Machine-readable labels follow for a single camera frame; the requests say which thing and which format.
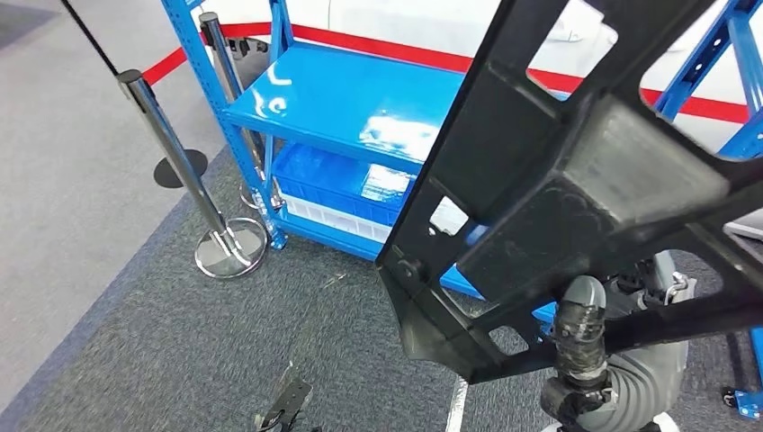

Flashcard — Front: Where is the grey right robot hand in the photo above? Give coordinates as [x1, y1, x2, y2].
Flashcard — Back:
[539, 250, 698, 428]

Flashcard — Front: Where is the black plastic frame part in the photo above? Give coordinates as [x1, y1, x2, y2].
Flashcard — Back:
[375, 0, 763, 386]

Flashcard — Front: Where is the blue metal shelf rack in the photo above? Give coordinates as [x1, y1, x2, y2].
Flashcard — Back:
[159, 0, 763, 326]

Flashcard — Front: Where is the silver floor tape strip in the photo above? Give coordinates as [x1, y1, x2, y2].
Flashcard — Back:
[445, 375, 471, 432]

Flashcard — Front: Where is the blue plastic crate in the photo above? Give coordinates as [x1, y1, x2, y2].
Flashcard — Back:
[273, 142, 418, 227]

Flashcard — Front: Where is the short red barrier belt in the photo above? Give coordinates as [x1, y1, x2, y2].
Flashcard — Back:
[141, 46, 191, 86]

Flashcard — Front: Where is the black stanchion post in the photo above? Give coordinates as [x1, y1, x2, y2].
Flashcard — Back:
[59, 0, 210, 190]

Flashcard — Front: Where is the chrome stanchion post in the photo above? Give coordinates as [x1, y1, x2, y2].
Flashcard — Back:
[116, 68, 269, 280]
[198, 10, 287, 211]

